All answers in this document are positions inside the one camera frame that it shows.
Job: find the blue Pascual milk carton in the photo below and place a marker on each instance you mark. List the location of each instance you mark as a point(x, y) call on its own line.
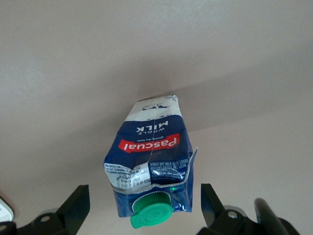
point(151, 147)

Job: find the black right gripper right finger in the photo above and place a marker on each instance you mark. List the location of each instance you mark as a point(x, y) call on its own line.
point(220, 221)

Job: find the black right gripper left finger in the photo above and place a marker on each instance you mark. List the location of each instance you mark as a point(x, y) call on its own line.
point(61, 222)

